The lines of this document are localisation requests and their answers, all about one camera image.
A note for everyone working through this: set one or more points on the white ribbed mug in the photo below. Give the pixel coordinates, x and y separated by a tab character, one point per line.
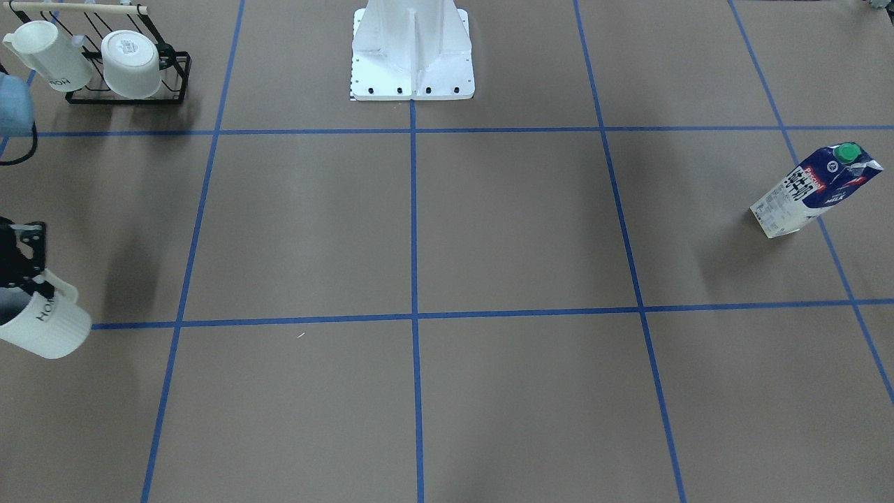
48	327

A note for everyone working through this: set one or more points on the blue white milk carton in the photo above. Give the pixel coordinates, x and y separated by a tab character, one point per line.
820	181

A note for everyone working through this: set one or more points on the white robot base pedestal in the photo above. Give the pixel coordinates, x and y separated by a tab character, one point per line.
411	50

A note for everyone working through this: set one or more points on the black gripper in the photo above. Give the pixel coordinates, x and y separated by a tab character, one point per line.
21	260

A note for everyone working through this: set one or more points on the white cup on rack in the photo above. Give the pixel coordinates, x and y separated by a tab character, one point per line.
131	64

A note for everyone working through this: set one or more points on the black wire cup rack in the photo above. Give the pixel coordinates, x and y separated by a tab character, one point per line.
95	52

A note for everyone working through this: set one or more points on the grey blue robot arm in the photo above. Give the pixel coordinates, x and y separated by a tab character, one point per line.
17	110

